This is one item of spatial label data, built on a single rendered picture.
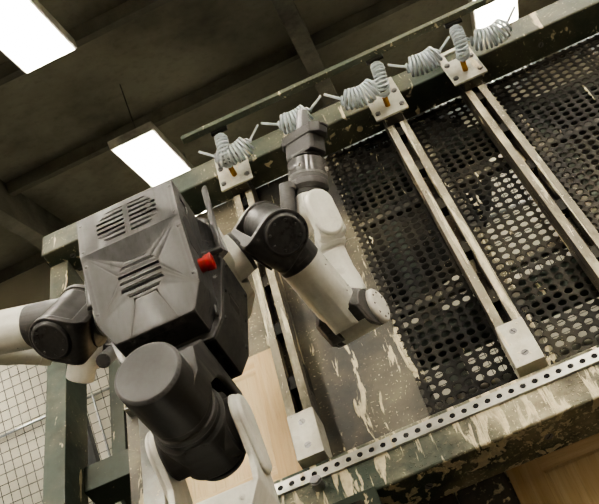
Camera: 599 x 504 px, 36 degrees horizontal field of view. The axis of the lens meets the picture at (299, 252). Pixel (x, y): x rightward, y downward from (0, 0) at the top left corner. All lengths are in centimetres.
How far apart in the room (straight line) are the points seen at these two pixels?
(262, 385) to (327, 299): 44
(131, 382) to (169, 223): 34
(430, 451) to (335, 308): 34
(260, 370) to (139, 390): 84
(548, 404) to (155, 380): 82
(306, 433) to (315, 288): 34
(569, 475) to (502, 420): 28
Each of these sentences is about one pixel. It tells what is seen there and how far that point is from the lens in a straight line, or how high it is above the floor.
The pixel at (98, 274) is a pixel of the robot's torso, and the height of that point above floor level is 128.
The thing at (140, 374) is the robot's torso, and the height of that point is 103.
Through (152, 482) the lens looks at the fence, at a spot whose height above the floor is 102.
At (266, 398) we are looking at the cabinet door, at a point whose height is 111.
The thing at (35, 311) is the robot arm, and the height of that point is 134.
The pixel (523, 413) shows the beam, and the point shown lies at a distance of 189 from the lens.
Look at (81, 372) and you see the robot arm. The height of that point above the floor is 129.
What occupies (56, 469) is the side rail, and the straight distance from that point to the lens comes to 232.
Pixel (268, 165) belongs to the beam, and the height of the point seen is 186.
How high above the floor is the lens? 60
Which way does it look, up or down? 21 degrees up
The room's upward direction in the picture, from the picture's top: 22 degrees counter-clockwise
